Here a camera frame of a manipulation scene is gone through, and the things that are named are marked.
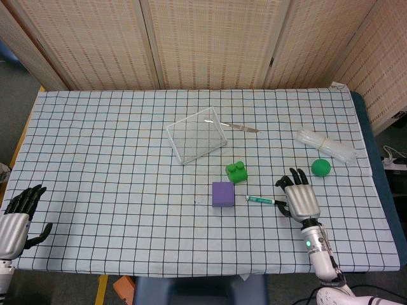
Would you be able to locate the purple cube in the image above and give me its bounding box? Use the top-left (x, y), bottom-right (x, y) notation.
top-left (212, 181), bottom-right (236, 208)

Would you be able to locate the blue checkered tablecloth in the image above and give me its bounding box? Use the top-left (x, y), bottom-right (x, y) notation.
top-left (0, 83), bottom-right (401, 276)

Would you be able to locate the green toy building brick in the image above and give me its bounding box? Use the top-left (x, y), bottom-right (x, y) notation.
top-left (225, 161), bottom-right (249, 184)

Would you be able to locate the white power strip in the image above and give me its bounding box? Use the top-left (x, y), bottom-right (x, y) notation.
top-left (382, 145), bottom-right (407, 169)

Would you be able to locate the wooden folding screen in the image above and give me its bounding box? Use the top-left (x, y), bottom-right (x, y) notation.
top-left (0, 0), bottom-right (407, 136)

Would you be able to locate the bundle of clear sticks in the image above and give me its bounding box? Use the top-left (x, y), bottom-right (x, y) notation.
top-left (294, 127), bottom-right (357, 165)

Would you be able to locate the green ball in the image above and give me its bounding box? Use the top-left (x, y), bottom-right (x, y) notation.
top-left (311, 158), bottom-right (332, 177)

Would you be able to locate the orange box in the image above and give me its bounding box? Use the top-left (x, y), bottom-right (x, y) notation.
top-left (113, 275), bottom-right (134, 298)

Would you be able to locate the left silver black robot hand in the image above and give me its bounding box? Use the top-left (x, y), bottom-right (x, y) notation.
top-left (0, 184), bottom-right (53, 260)

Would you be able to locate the dark blue chair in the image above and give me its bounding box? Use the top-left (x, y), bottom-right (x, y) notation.
top-left (133, 273), bottom-right (270, 305)

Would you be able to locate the clear plastic box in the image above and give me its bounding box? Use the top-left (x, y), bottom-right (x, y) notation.
top-left (165, 107), bottom-right (228, 165)

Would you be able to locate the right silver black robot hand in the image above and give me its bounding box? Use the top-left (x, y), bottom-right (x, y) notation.
top-left (275, 167), bottom-right (321, 222)

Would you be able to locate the metal scalpel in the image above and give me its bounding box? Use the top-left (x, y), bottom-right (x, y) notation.
top-left (203, 118), bottom-right (260, 133)

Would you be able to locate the teal pen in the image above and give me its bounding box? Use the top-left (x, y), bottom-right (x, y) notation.
top-left (246, 195), bottom-right (287, 206)

